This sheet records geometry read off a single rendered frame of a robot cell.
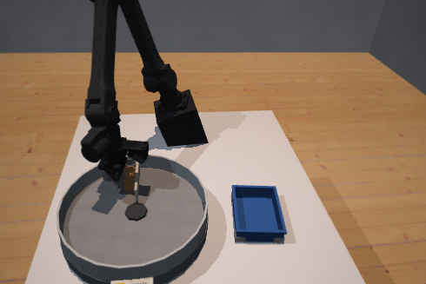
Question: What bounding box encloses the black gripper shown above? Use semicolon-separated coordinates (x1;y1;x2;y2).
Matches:
97;143;128;182

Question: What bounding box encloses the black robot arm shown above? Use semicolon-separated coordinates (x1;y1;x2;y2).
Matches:
81;0;189;164

